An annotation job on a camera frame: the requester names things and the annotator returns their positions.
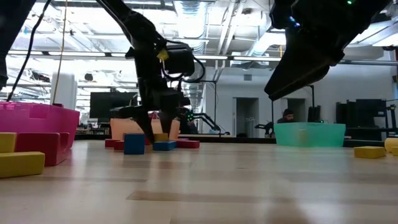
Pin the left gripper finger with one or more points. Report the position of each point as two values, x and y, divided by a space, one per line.
146 119
169 119

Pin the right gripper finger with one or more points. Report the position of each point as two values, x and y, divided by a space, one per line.
298 71

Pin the small yellow cube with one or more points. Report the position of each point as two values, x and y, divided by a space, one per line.
161 137

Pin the long blue block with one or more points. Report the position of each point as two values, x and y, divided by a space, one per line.
164 145

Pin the red arch block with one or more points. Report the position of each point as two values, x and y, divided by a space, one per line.
40 149

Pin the red plastic bin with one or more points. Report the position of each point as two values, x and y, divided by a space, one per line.
31 121

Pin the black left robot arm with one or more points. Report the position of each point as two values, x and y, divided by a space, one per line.
136 25

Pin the black robot arm with green lights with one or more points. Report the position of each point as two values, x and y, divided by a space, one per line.
202 119

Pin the long red block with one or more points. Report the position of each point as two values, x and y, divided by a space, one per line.
183 139

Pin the orange translucent plastic bin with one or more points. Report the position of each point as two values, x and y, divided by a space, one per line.
121 127

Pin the short thick blue block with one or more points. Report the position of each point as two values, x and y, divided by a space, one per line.
134 144

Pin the person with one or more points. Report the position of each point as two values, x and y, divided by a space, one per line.
287 115

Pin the black monitor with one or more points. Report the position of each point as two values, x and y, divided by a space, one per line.
102 104

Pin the teal translucent plastic bin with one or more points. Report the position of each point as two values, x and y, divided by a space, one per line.
309 134

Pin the black equipment rack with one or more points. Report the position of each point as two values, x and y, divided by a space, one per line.
367 115

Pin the white building column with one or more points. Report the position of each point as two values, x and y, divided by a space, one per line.
63 90

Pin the yellow cylinder block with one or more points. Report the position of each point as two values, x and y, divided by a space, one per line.
391 143

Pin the black robot station frame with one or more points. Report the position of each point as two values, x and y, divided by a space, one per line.
215 99
311 102

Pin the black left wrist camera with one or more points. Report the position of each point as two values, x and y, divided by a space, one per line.
180 60

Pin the black aluminium table frame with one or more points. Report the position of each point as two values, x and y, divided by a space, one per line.
236 140

